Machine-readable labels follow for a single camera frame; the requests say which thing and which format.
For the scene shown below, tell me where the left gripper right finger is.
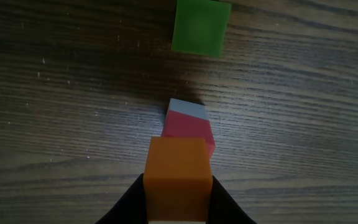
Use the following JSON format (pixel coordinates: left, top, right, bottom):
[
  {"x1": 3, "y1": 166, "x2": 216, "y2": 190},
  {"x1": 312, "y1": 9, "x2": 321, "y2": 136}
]
[{"x1": 206, "y1": 174, "x2": 258, "y2": 224}]

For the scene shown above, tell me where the white cube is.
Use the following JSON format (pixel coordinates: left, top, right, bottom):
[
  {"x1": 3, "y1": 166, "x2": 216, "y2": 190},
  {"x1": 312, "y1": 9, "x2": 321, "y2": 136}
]
[{"x1": 166, "y1": 98, "x2": 209, "y2": 121}]

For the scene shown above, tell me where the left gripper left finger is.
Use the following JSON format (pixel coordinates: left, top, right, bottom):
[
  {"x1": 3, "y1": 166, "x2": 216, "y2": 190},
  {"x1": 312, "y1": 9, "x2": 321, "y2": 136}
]
[{"x1": 94, "y1": 172, "x2": 149, "y2": 224}]

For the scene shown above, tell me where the orange cube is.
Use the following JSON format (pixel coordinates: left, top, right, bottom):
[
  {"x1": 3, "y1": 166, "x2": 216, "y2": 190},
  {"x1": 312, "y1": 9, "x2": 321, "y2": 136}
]
[{"x1": 143, "y1": 136, "x2": 214, "y2": 222}]

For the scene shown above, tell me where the red cube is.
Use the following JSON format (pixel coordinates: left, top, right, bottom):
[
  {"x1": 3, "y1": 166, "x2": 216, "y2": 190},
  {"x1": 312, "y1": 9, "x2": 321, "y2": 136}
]
[{"x1": 161, "y1": 109, "x2": 216, "y2": 161}]

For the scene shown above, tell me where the green cube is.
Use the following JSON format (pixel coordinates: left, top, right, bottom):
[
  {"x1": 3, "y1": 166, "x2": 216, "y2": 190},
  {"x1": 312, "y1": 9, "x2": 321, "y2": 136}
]
[{"x1": 170, "y1": 0, "x2": 232, "y2": 58}]

